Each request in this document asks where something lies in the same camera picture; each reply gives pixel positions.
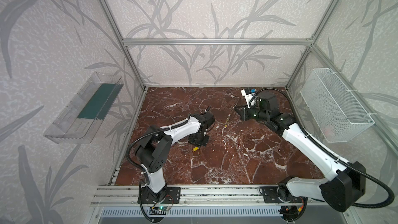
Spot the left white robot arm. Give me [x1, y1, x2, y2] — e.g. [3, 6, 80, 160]
[134, 111, 215, 196]

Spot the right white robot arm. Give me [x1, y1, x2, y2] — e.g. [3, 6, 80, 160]
[234, 88, 366, 212]

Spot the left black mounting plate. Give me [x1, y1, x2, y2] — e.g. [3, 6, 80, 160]
[138, 186, 181, 204]

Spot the black mounting plate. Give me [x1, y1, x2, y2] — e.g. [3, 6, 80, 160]
[259, 186, 303, 204]
[138, 186, 181, 204]

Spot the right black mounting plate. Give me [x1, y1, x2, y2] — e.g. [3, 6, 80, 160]
[259, 186, 303, 204]

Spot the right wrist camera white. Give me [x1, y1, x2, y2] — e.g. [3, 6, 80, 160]
[241, 88, 257, 108]

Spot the left circuit board with wires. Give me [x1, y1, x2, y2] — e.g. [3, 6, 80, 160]
[138, 195, 174, 224]

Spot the white wire mesh basket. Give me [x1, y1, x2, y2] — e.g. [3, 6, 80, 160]
[301, 68, 375, 143]

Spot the aluminium cage frame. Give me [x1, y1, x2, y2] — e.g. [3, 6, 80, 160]
[86, 0, 398, 156]

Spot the right connector with wires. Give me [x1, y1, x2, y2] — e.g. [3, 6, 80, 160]
[279, 197, 308, 224]

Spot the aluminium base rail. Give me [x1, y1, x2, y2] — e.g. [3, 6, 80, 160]
[90, 184, 352, 207]

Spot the clear plastic wall tray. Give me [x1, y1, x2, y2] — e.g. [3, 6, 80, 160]
[44, 72, 124, 144]

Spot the right black corrugated cable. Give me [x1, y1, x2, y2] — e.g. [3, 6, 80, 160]
[253, 87, 396, 209]

